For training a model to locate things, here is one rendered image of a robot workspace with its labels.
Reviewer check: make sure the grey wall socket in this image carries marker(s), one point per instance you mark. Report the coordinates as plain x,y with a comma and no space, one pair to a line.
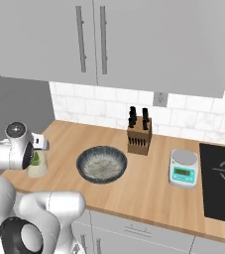
160,99

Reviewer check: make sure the black hob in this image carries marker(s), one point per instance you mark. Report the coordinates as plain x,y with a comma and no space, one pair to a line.
221,185

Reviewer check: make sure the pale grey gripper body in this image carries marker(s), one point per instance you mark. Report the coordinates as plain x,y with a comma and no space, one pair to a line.
46,145

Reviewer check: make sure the green garnish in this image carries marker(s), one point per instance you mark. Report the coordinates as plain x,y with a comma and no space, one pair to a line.
36,159

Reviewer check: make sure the glass of lemonade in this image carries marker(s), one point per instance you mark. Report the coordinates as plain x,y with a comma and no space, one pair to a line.
38,170

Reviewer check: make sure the wide grey wall cupboard door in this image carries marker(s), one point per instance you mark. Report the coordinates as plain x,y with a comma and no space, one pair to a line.
163,43

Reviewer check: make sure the grey fridge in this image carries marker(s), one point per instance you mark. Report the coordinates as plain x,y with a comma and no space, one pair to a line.
15,99

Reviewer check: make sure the wooden knife block with knives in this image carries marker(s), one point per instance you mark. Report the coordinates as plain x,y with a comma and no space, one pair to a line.
139,140

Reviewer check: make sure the narrow grey wall cupboard door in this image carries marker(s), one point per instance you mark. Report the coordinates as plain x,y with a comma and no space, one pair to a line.
41,39

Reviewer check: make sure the grey drawer front under hob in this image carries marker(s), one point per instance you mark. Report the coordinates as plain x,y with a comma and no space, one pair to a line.
216,247

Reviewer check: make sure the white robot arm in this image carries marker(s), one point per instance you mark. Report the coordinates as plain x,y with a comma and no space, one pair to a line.
5,201

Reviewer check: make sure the dark speckled ice bowl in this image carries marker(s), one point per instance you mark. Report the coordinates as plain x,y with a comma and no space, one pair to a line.
101,164

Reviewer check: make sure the white kitchen scale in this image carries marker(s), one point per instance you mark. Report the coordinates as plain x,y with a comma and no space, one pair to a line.
183,168

